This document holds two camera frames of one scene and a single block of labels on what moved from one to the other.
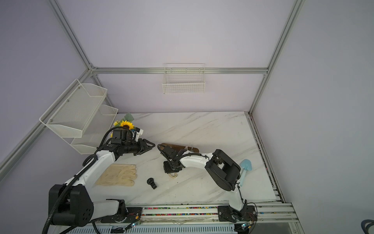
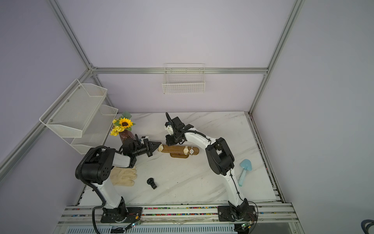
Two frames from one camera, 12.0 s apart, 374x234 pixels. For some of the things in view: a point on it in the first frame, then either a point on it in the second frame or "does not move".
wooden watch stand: (176, 147) does not move
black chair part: (365, 224) does not move
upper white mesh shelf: (73, 111) does not move
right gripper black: (168, 169) -> (170, 142)
